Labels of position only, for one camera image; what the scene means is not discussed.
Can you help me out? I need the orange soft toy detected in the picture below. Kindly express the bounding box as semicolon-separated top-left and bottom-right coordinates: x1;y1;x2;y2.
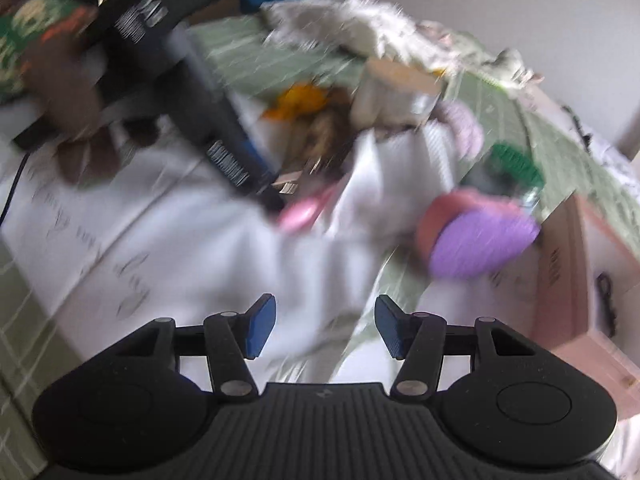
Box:
262;82;332;122

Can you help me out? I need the purple and pink plush toy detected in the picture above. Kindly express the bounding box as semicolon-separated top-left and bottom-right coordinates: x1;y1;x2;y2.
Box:
416;187;543;281

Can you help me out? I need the white cardboard box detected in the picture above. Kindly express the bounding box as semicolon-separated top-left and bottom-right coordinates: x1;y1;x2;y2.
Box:
0;80;461;386

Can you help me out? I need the black cable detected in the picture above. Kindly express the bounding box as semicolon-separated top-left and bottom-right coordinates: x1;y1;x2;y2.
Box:
0;152;32;226

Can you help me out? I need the pink soft toy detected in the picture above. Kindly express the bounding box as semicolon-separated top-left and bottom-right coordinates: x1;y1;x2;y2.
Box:
278;183;346;232

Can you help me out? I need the person's left hand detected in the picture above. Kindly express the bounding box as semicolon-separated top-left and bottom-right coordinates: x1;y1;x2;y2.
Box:
22;35;162;187

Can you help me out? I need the lavender cloth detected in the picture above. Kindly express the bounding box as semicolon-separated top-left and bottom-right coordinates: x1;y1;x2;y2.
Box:
433;98;486;160

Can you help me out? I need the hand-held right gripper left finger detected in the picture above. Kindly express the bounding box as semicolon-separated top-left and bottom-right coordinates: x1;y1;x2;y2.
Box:
118;293;277;395

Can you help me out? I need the white fluffy blanket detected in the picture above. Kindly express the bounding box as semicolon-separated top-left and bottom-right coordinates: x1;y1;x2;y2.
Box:
260;0;471;71

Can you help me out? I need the brown patterned plush toy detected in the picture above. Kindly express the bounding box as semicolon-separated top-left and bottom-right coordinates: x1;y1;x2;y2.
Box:
278;85;359;181

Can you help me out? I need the white cloth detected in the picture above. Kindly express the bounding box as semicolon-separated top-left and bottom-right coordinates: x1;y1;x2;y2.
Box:
165;120;466;386

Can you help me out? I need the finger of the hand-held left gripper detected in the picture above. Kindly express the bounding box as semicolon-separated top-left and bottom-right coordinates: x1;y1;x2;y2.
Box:
163;27;287;217

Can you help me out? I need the beige cylindrical container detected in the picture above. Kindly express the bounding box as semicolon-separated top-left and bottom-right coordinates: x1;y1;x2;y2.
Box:
350;57;446;129

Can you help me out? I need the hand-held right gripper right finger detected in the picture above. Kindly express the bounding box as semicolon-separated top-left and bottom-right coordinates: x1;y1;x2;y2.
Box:
374;294;537;400

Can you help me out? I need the pink cardboard box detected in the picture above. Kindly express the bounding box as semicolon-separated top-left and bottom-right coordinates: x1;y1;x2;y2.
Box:
528;194;640;411

